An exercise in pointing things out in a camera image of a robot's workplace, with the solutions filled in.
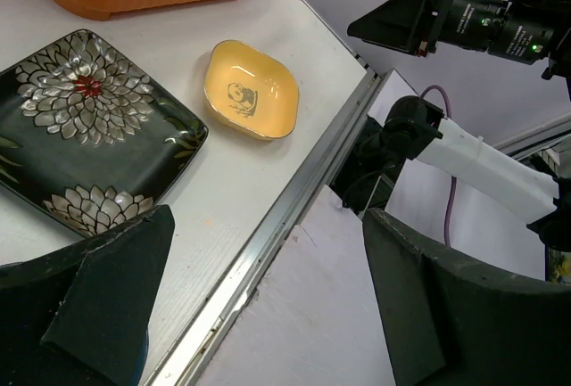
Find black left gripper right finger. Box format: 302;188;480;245
363;209;570;385

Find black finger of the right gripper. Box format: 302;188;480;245
347;0;433;55

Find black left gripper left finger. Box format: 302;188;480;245
1;205;175;385

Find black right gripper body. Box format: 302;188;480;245
418;0;570;80

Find yellow panda dish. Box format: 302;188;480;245
204;40;300;141

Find black floral square plate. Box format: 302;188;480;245
1;29;209;237

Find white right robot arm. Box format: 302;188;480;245
347;0;570;385

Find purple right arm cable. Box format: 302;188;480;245
420;85;459;249

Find aluminium table edge rail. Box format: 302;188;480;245
145;69;387;385

